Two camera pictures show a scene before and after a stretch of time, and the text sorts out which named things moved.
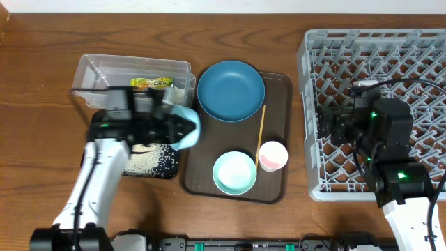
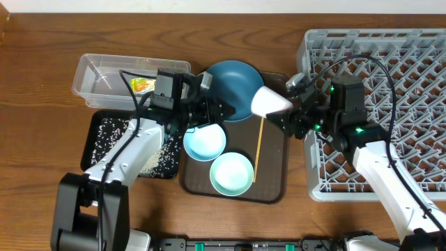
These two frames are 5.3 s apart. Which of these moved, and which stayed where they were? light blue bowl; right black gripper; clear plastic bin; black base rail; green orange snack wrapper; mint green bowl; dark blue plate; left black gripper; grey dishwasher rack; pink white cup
Moved: right black gripper; pink white cup; light blue bowl; left black gripper
Stayed: green orange snack wrapper; mint green bowl; black base rail; dark blue plate; clear plastic bin; grey dishwasher rack
